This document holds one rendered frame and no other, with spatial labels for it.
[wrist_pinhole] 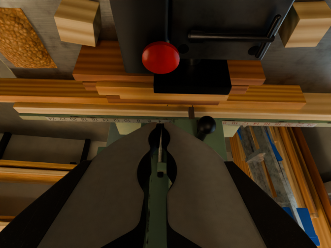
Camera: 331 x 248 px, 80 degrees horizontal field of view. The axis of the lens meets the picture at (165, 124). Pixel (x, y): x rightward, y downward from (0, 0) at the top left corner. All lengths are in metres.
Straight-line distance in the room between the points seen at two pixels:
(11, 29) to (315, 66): 0.44
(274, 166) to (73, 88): 0.98
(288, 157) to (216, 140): 1.52
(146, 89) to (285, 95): 0.25
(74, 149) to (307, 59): 2.77
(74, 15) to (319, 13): 0.27
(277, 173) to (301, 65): 0.80
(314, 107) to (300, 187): 1.30
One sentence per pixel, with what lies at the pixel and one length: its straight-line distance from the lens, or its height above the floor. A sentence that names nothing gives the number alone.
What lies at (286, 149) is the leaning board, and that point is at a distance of 1.79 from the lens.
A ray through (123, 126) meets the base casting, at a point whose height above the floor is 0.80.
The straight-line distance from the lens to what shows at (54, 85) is 0.41.
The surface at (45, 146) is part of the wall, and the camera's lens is 3.05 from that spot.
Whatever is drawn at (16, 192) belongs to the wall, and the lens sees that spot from 2.97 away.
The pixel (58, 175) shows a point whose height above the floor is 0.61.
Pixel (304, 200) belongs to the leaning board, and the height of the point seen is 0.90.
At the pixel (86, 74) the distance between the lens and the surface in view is 0.28.
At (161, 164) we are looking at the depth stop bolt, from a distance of 0.35.
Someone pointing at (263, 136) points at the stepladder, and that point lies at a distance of 1.18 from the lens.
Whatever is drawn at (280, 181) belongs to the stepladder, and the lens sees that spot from 1.13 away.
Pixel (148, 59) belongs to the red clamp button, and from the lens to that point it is 0.16.
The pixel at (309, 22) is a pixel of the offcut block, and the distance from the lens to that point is 0.30.
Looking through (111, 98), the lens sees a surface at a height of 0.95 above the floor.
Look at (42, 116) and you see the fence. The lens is 0.43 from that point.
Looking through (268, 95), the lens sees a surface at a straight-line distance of 0.39.
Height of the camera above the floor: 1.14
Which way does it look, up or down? 30 degrees down
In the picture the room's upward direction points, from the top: 179 degrees counter-clockwise
